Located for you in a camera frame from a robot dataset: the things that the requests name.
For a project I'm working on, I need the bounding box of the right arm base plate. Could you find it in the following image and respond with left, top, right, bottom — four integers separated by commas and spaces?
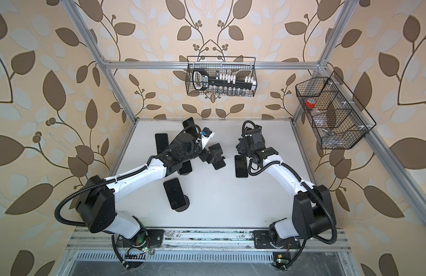
252, 230, 301, 250

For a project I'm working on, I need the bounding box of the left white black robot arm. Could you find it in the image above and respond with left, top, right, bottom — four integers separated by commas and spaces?
54, 124, 215, 239

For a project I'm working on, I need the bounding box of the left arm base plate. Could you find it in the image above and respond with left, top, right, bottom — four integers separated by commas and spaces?
115, 229, 165, 248

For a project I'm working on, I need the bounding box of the grey round stand front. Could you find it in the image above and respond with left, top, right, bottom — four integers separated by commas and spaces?
174, 194, 191, 213

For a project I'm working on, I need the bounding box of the black phone far centre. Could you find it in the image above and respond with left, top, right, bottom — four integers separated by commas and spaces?
183, 117, 197, 135

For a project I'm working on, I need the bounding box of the black phone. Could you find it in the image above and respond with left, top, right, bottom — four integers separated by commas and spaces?
163, 178, 187, 210
183, 117, 197, 135
154, 133, 169, 155
178, 161, 192, 175

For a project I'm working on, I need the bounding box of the black phone far left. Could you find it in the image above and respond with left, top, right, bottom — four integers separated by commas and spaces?
154, 133, 169, 155

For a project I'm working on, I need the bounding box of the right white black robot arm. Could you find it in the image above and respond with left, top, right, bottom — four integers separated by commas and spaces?
237, 120, 338, 248

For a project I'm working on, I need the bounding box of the black wire basket back wall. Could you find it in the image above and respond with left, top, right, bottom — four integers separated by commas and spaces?
185, 55, 258, 97

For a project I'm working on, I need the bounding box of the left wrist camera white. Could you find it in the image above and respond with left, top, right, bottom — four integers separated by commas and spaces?
200, 127, 215, 149

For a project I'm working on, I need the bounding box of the aluminium rail front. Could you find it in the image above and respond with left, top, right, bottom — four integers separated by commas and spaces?
65, 227, 352, 252

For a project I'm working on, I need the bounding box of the black tool with vials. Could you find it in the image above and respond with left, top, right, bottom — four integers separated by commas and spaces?
191, 69, 257, 91

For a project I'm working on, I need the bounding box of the black wire basket right wall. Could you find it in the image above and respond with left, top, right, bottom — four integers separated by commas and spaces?
295, 72, 377, 150

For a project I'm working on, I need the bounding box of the black phone near front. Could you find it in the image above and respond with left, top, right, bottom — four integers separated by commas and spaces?
163, 178, 187, 210

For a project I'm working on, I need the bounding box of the black phone middle left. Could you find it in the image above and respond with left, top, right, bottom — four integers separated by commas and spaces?
178, 161, 192, 175

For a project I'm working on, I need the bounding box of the black wire basket wall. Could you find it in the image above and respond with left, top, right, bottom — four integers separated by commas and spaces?
295, 72, 377, 150
185, 55, 258, 97

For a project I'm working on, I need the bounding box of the black phone stand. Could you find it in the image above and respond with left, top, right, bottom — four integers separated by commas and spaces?
234, 155, 248, 178

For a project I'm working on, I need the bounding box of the black square stand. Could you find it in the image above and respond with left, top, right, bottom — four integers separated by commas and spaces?
207, 143, 226, 170

